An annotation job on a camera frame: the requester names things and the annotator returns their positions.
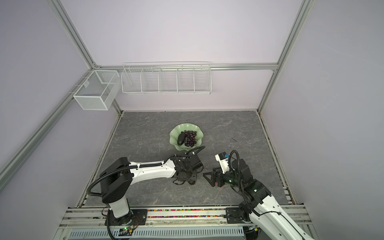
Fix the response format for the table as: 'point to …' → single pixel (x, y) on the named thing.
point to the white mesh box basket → (98, 91)
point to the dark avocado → (181, 138)
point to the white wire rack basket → (167, 78)
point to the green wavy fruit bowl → (176, 131)
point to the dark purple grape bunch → (190, 140)
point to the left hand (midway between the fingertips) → (192, 178)
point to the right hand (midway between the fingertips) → (209, 173)
